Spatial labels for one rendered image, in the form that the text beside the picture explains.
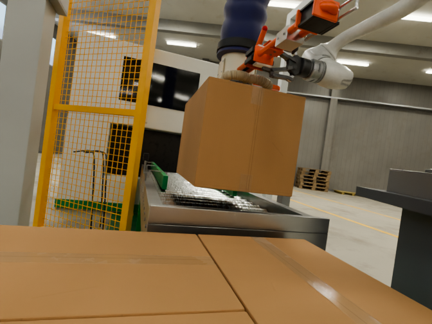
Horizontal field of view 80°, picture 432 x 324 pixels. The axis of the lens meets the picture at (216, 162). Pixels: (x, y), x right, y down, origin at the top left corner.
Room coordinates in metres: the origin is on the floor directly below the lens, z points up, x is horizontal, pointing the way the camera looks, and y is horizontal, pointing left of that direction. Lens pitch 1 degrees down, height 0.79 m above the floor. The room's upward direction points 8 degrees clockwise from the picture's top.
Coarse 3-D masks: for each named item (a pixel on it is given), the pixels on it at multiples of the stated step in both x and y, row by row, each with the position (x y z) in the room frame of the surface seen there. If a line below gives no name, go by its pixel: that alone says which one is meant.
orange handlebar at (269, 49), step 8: (320, 8) 0.66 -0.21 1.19; (328, 8) 0.65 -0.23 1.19; (336, 8) 0.65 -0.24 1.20; (288, 32) 0.79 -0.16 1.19; (304, 32) 0.78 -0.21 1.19; (272, 40) 0.88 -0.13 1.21; (264, 48) 0.93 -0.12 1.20; (272, 48) 0.90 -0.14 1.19; (272, 56) 0.97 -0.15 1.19; (248, 72) 1.18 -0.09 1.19
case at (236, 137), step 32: (192, 96) 1.27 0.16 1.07; (224, 96) 0.95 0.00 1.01; (256, 96) 0.98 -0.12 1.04; (288, 96) 1.01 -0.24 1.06; (192, 128) 1.14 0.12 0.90; (224, 128) 0.95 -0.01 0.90; (256, 128) 0.98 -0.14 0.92; (288, 128) 1.02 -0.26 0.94; (192, 160) 1.03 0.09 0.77; (224, 160) 0.96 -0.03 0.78; (256, 160) 0.99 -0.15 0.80; (288, 160) 1.02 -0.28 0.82; (256, 192) 0.99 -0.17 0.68; (288, 192) 1.03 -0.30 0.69
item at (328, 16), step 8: (312, 0) 0.67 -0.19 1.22; (320, 0) 0.66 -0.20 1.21; (328, 0) 0.66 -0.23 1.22; (304, 8) 0.71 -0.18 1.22; (312, 8) 0.66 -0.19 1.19; (296, 16) 0.73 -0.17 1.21; (304, 16) 0.71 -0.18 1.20; (312, 16) 0.66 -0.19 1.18; (320, 16) 0.66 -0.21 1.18; (328, 16) 0.66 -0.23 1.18; (336, 16) 0.67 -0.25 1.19; (296, 24) 0.72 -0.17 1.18; (304, 24) 0.71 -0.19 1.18; (312, 24) 0.70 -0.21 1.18; (320, 24) 0.70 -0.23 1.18; (328, 24) 0.69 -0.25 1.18; (312, 32) 0.74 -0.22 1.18
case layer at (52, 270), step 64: (0, 256) 0.49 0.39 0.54; (64, 256) 0.53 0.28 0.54; (128, 256) 0.57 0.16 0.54; (192, 256) 0.62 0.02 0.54; (256, 256) 0.68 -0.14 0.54; (320, 256) 0.75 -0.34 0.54; (0, 320) 0.33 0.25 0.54; (64, 320) 0.35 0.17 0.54; (128, 320) 0.36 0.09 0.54; (192, 320) 0.38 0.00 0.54; (256, 320) 0.41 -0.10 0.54; (320, 320) 0.43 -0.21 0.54; (384, 320) 0.46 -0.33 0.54
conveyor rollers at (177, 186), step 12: (156, 180) 2.11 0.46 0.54; (168, 180) 2.22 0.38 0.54; (180, 180) 2.34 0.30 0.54; (168, 192) 1.52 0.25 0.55; (180, 192) 1.62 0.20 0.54; (192, 192) 1.66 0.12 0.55; (204, 192) 1.76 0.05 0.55; (216, 192) 1.88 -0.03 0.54; (168, 204) 1.17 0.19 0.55; (180, 204) 1.26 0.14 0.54; (192, 204) 1.28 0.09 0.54; (204, 204) 1.30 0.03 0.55; (216, 204) 1.34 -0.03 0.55; (228, 204) 1.43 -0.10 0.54; (240, 204) 1.46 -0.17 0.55; (252, 204) 1.56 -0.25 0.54
